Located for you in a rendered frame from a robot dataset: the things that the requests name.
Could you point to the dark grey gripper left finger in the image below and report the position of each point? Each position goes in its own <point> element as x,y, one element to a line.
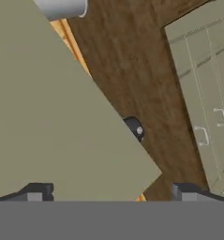
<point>35,191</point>

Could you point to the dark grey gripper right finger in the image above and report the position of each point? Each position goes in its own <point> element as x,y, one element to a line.
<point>191,192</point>

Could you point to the olive green cabinet door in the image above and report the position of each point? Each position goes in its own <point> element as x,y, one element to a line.
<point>44,125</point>

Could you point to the olive green cabinet run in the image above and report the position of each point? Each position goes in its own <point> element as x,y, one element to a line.
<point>207,93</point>

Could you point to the orange wooden cabinet edge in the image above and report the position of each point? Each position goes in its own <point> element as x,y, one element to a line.
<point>71,43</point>

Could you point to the black round wheel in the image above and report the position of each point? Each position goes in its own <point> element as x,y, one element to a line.
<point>136,127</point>

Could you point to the light grey cylinder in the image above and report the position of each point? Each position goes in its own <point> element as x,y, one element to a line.
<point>62,7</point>

